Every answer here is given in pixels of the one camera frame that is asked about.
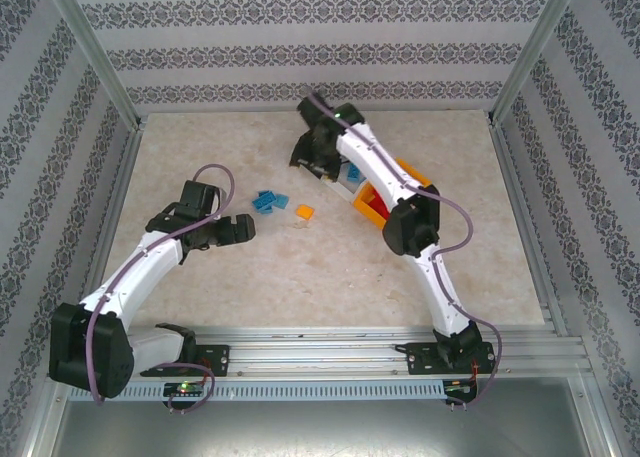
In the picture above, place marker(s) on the aluminium frame post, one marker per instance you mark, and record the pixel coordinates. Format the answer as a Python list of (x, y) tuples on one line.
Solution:
[(535, 47), (95, 47)]

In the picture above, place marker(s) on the aluminium mounting rail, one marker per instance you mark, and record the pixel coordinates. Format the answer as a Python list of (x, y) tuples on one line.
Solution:
[(310, 357)]

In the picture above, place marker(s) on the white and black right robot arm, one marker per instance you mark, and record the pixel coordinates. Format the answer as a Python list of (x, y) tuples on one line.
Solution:
[(370, 162)]

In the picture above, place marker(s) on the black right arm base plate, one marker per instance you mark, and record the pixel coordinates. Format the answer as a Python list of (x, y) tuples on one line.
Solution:
[(420, 359)]

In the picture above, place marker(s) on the black plastic bin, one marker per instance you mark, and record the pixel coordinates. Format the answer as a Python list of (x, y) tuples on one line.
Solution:
[(296, 157)]

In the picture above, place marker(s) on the small circuit board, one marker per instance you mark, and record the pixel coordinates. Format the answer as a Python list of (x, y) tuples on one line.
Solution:
[(459, 385), (185, 388)]

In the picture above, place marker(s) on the orange lego brick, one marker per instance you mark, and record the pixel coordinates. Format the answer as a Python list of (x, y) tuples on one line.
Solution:
[(305, 212)]

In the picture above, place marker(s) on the yellow plastic bin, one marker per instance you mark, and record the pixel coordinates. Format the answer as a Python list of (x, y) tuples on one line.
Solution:
[(361, 204)]

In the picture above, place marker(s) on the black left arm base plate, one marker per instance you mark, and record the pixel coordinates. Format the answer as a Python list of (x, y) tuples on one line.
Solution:
[(217, 359)]

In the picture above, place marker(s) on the white plastic bin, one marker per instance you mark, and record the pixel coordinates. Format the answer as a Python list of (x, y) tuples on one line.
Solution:
[(345, 189)]

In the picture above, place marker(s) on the red lego brick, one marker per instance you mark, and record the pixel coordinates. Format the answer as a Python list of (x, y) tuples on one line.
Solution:
[(380, 208)]

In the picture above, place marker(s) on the grey metal panel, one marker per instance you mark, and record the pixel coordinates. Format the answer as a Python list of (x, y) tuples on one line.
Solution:
[(320, 432)]

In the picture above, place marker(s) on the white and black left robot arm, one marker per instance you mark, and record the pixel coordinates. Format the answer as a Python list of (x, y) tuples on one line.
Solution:
[(140, 267)]

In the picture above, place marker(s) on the aluminium side rail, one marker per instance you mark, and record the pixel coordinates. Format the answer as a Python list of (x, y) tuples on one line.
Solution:
[(124, 177), (505, 152)]

